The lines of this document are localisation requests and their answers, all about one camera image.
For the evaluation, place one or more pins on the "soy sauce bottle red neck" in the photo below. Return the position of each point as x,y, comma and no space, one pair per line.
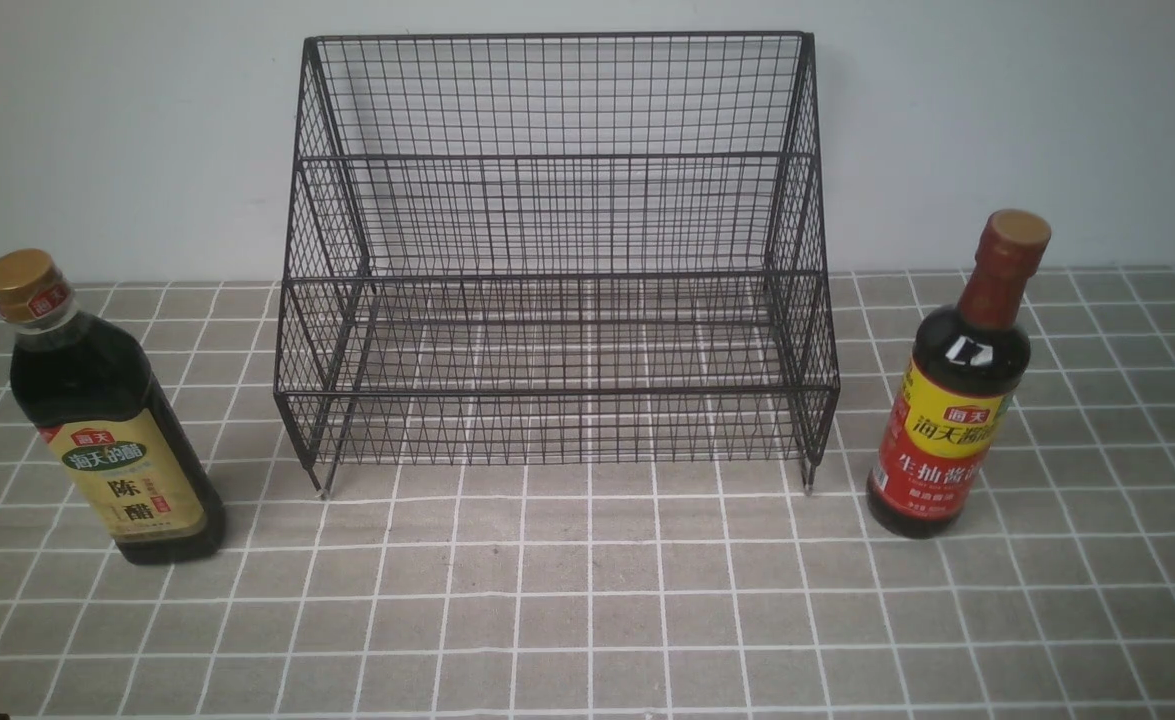
966,361

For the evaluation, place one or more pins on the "vinegar bottle gold cap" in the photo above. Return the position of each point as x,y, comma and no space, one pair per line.
89,389

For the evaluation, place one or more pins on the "grey checkered tablecloth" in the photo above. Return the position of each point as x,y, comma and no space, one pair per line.
698,589

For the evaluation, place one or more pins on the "black wire mesh shelf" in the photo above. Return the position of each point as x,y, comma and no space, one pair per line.
553,248

